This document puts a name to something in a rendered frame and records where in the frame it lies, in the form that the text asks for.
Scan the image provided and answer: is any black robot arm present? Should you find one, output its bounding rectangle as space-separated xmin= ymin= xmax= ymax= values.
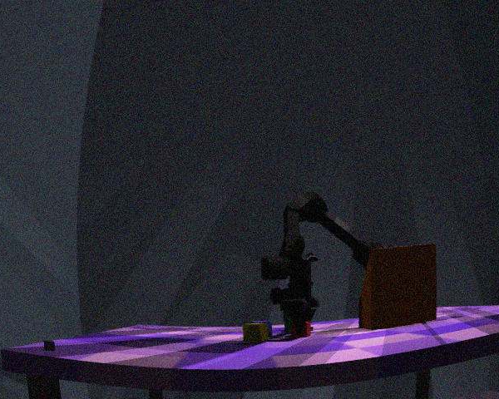
xmin=261 ymin=191 xmax=387 ymax=305

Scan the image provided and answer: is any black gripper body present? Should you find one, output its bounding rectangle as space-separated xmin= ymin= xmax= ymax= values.
xmin=280 ymin=278 xmax=319 ymax=311

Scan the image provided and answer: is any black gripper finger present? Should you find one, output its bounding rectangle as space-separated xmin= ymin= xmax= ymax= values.
xmin=285 ymin=309 xmax=309 ymax=335
xmin=306 ymin=308 xmax=316 ymax=322

